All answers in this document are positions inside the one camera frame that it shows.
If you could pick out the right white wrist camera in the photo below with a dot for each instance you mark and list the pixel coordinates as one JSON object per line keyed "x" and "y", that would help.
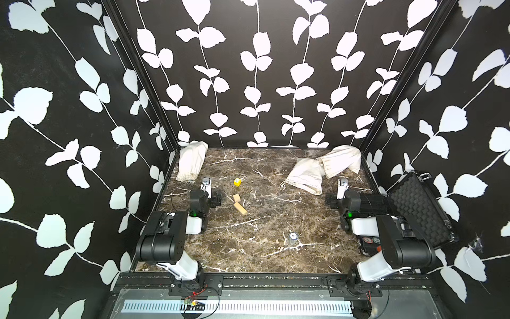
{"x": 343, "y": 186}

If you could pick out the black front mounting rail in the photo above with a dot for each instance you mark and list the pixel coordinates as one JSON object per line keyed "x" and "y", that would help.
{"x": 336, "y": 285}

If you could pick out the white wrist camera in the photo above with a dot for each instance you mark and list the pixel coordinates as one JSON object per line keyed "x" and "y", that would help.
{"x": 343, "y": 186}
{"x": 206, "y": 185}

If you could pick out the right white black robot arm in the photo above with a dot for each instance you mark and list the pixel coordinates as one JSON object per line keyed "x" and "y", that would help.
{"x": 392, "y": 241}

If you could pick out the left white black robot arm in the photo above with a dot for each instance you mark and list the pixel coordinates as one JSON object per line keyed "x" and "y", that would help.
{"x": 163, "y": 239}

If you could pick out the small clear glass jar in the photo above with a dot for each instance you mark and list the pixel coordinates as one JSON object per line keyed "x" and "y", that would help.
{"x": 293, "y": 239}

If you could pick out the yellow die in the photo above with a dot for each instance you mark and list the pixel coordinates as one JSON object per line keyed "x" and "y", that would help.
{"x": 237, "y": 182}

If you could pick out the black foam-lined hard case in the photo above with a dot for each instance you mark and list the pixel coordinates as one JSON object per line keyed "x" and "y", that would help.
{"x": 412, "y": 197}

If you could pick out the cream cloth drawstring soil bag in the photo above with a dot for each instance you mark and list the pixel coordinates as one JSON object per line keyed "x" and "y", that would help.
{"x": 307, "y": 175}

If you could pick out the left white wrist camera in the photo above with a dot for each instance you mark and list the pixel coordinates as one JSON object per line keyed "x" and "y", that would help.
{"x": 206, "y": 185}

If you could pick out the perforated metal rail strip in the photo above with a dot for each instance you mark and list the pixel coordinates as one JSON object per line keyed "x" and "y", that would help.
{"x": 256, "y": 307}

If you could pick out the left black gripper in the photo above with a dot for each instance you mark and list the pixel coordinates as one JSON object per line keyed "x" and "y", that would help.
{"x": 215, "y": 199}

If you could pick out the long wooden block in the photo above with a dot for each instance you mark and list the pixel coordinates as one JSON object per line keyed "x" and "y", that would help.
{"x": 240, "y": 208}

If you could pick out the small green circuit board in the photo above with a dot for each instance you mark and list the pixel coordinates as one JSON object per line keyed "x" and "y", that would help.
{"x": 193, "y": 306}

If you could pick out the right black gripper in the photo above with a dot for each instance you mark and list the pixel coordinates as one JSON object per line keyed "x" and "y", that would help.
{"x": 333, "y": 203}

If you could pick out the cream cloth bag corner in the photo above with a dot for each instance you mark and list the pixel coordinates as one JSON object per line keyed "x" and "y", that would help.
{"x": 339, "y": 159}
{"x": 191, "y": 160}

